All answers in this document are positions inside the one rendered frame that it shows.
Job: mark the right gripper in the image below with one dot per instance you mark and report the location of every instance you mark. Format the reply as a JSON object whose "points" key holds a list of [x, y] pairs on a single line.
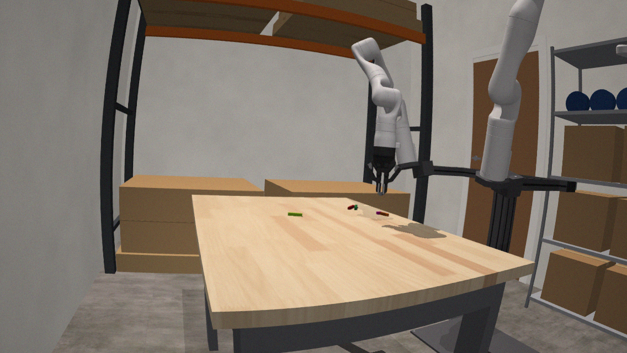
{"points": [[383, 161]]}

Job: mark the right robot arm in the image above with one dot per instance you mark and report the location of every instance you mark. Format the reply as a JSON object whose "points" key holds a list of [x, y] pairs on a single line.
{"points": [[388, 132]]}

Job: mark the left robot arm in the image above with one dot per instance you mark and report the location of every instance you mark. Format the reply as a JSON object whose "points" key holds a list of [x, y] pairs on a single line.
{"points": [[505, 91]]}

